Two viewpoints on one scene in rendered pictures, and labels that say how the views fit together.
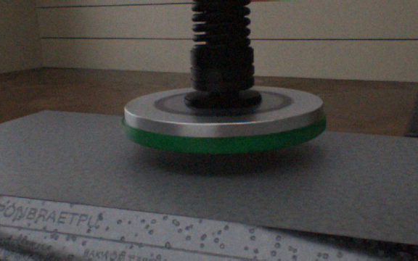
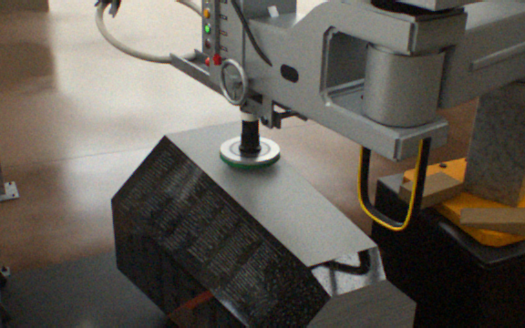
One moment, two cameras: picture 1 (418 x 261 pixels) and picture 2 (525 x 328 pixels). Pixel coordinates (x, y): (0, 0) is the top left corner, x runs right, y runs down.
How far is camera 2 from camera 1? 2.03 m
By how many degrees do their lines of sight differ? 39
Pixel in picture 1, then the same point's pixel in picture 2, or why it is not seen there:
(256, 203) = (225, 179)
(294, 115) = (248, 161)
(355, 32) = not seen: outside the picture
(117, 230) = (200, 173)
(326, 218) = (230, 187)
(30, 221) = (189, 164)
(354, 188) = (250, 184)
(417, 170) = (274, 187)
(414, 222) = (241, 194)
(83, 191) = (201, 161)
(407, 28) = not seen: outside the picture
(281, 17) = not seen: outside the picture
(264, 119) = (240, 159)
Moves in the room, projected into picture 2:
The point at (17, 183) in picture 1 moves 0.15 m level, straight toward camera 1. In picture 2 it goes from (194, 153) to (178, 170)
